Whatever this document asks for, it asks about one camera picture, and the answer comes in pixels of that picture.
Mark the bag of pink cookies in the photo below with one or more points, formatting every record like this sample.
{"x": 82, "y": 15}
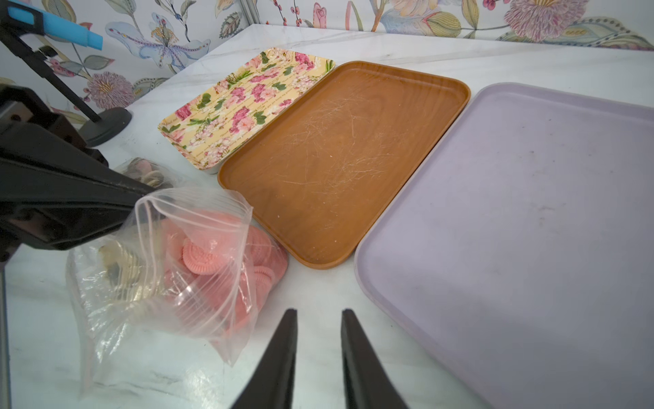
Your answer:
{"x": 188, "y": 261}

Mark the lilac plastic tray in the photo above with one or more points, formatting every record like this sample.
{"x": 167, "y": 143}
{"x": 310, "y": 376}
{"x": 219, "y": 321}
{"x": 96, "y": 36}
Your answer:
{"x": 520, "y": 253}

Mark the black microphone stand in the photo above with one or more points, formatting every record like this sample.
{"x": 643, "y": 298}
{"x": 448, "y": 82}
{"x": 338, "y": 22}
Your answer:
{"x": 100, "y": 127}

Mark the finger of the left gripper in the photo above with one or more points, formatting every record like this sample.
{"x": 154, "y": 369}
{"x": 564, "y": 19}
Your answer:
{"x": 50, "y": 209}

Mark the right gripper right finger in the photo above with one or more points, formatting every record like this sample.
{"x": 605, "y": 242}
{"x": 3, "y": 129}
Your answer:
{"x": 366, "y": 383}

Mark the bag of brown cookies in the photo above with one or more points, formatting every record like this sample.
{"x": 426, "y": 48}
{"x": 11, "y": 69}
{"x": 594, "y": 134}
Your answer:
{"x": 148, "y": 172}

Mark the brown wooden tray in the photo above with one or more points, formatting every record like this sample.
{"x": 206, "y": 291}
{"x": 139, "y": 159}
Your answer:
{"x": 320, "y": 174}

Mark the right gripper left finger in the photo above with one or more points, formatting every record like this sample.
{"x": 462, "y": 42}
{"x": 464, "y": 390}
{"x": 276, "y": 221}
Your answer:
{"x": 272, "y": 383}

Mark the floral pattern tray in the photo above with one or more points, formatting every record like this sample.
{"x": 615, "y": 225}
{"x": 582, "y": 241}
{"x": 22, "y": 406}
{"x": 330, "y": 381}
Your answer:
{"x": 219, "y": 121}

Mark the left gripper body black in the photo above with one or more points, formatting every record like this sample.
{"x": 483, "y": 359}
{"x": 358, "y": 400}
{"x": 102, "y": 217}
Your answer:
{"x": 32, "y": 133}

